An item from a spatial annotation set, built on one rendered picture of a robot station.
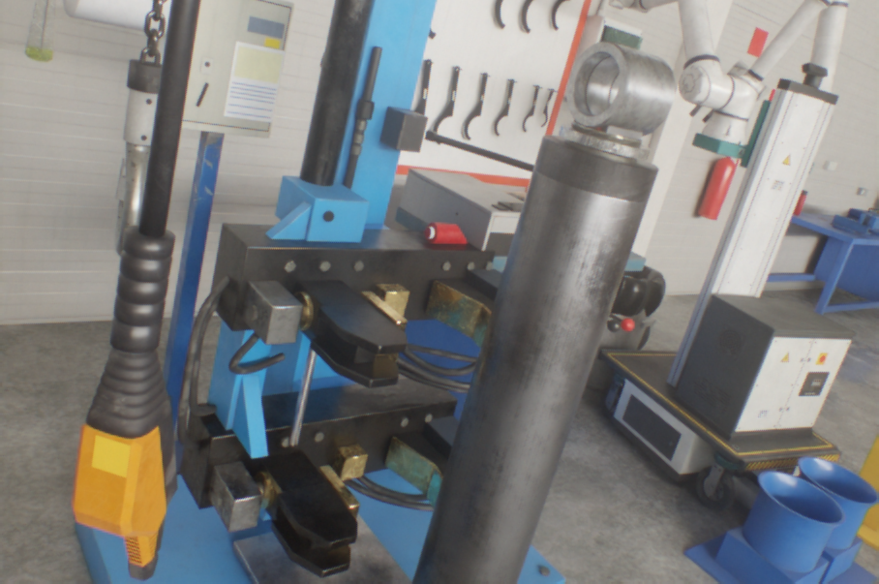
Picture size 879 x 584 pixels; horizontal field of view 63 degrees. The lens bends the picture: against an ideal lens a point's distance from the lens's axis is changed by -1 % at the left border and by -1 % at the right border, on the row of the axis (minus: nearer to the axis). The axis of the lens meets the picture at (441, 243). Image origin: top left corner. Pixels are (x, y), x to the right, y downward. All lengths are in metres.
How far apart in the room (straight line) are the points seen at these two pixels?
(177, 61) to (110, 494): 0.42
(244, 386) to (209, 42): 0.94
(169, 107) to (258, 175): 2.94
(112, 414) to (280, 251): 0.90
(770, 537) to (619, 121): 2.00
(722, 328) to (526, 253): 2.07
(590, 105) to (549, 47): 3.10
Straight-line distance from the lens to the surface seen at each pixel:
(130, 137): 0.81
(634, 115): 1.27
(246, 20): 2.13
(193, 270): 2.37
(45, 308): 3.56
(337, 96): 1.73
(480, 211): 1.95
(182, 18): 0.65
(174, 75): 0.66
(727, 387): 3.28
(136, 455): 0.77
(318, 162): 1.75
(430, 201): 2.12
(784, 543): 2.96
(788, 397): 3.44
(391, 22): 1.85
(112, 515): 0.82
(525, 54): 4.31
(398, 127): 1.84
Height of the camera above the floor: 1.59
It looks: 16 degrees down
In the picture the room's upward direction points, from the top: 15 degrees clockwise
